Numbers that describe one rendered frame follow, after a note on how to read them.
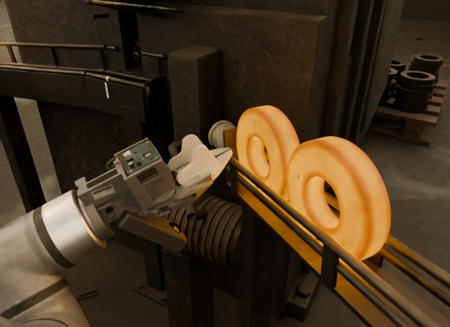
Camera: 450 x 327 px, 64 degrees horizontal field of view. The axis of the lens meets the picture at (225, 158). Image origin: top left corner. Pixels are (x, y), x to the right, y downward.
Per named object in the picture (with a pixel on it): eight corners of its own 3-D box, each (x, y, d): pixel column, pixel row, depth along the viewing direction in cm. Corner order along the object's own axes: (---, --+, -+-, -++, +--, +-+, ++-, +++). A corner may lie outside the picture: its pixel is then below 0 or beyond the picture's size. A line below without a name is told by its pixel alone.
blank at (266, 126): (251, 94, 61) (233, 97, 60) (307, 120, 48) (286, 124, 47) (252, 176, 68) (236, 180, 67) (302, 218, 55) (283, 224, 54)
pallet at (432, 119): (246, 104, 263) (247, 42, 241) (290, 75, 323) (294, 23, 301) (429, 146, 209) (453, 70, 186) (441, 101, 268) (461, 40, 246)
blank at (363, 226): (307, 120, 49) (285, 124, 47) (403, 162, 36) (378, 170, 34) (302, 218, 55) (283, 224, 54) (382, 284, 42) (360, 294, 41)
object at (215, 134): (235, 145, 75) (234, 117, 73) (257, 161, 68) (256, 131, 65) (208, 151, 73) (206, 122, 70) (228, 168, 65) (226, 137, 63)
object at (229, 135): (260, 175, 69) (260, 122, 65) (262, 177, 69) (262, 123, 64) (225, 185, 67) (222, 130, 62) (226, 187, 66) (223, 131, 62)
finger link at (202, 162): (232, 133, 49) (170, 166, 47) (242, 166, 52) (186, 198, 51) (221, 124, 51) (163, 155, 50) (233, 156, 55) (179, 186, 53)
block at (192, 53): (197, 135, 96) (194, 42, 83) (224, 143, 92) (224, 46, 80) (173, 153, 87) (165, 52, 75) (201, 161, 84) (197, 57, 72)
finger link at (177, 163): (221, 124, 51) (163, 155, 50) (233, 156, 55) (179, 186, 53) (213, 116, 54) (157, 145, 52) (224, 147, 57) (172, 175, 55)
